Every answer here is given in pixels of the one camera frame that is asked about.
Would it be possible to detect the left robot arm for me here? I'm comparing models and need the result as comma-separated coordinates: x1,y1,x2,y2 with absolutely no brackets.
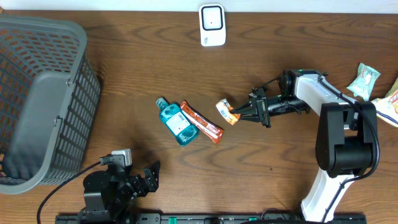
75,155,160,223

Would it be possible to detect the orange snack bar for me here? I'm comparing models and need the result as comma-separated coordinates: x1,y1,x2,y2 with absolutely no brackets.
180,101,224,144

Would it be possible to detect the yellow snack bag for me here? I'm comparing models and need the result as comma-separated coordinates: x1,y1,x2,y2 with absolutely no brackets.
372,79,398,128

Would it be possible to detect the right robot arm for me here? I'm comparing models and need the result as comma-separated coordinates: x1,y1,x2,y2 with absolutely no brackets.
230,69,381,223

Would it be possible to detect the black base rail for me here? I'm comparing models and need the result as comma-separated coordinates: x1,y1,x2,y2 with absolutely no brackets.
55,213,368,224

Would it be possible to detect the pale wet wipes pack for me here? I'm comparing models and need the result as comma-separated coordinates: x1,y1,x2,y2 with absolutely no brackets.
347,63,381,101

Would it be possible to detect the white barcode scanner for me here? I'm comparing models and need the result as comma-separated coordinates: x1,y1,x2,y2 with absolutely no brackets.
198,4,226,47

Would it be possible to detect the teal mouthwash bottle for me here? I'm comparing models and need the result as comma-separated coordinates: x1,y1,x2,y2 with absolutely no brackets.
155,98,199,146

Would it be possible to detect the small orange tissue pack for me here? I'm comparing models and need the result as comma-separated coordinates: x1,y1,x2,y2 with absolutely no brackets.
216,98,241,125

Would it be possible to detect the grey plastic basket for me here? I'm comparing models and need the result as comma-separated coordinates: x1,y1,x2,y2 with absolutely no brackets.
1,15,101,195

